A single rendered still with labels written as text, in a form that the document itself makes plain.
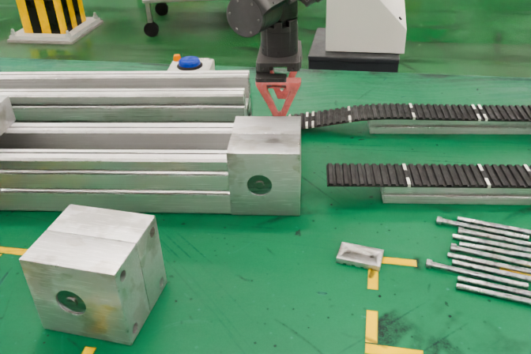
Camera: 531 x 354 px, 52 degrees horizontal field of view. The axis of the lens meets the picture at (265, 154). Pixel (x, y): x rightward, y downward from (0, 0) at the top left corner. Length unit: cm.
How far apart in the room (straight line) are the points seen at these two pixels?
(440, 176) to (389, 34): 54
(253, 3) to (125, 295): 40
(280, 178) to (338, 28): 61
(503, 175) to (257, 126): 33
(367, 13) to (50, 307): 87
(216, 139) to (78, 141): 19
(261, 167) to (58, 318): 28
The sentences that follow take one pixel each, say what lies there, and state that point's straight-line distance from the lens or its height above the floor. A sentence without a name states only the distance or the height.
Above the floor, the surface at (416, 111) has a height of 81.
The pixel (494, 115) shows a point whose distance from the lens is 93.
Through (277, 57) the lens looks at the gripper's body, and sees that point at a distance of 83.
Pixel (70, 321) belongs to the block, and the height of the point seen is 80.
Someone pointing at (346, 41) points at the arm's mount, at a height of 80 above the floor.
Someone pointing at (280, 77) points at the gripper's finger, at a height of 90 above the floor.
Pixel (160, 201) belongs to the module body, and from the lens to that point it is 72.
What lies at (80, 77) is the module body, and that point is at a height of 86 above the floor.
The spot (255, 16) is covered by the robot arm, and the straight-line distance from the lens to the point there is 74.
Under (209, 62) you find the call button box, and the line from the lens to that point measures 103.
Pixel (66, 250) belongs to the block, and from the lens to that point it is 56.
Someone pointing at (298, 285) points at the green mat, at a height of 78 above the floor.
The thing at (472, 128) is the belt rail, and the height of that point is 79.
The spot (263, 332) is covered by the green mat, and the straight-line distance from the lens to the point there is 57.
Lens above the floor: 121
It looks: 31 degrees down
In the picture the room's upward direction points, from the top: 2 degrees counter-clockwise
